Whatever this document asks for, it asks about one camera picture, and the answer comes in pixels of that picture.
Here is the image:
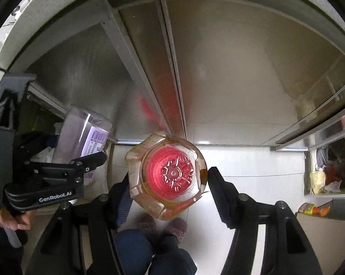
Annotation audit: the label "clear box purple label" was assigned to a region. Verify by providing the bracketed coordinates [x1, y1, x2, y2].
[52, 106, 112, 164]

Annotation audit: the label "clear plastic bottle orange residue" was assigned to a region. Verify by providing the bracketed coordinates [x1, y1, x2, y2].
[125, 132, 208, 220]

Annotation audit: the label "person's left hand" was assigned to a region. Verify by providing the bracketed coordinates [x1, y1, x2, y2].
[0, 207, 37, 230]

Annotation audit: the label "person's legs blue jeans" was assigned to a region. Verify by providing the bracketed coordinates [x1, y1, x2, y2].
[115, 229, 197, 274]

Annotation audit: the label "left pink slipper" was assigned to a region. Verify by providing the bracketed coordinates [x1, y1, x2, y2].
[138, 213, 157, 235]

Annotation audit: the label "pink slipper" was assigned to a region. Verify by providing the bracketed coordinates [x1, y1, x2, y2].
[138, 213, 157, 235]
[164, 217, 188, 243]

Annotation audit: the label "right pink slipper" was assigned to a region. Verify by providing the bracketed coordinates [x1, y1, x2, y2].
[164, 217, 188, 243]

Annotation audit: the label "orange yellow snack packet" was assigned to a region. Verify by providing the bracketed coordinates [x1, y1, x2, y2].
[297, 202, 330, 217]

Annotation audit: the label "open shelf with clutter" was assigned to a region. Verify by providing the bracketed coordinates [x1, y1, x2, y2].
[304, 114, 345, 198]

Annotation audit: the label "steel cabinet doors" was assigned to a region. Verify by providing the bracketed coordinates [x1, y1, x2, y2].
[28, 0, 345, 146]

